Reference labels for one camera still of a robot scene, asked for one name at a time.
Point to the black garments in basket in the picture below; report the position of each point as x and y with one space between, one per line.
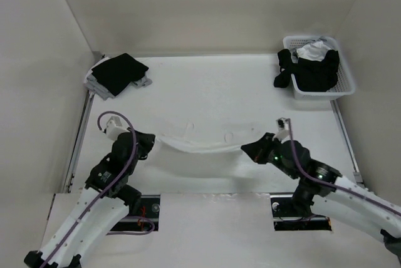
317 76

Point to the left metal table rail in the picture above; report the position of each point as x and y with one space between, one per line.
68 171

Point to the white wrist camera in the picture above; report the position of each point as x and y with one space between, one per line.
283 129
114 128

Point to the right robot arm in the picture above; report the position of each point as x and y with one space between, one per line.
323 190

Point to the white tank top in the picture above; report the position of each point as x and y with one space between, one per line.
233 136

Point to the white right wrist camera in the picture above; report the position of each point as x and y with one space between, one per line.
283 129

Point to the right metal table rail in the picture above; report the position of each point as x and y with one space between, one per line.
344 134

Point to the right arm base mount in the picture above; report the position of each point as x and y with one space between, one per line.
286 218

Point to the folded black tank top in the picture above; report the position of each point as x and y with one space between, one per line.
116 73

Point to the white plastic laundry basket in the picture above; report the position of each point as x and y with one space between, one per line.
345 84

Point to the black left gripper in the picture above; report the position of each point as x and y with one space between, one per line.
147 141

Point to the white garment in basket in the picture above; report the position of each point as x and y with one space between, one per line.
313 51

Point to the black tank top hanging out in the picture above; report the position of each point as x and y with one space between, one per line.
286 69

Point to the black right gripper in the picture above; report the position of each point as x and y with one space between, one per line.
257 149

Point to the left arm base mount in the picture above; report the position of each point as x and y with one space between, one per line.
144 219

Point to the metal table rail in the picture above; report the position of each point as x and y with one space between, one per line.
68 171
344 134

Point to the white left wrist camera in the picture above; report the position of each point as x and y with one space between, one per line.
114 128

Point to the folded grey tank tops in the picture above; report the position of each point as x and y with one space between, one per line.
95 87

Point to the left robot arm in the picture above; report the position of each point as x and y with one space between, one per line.
105 199

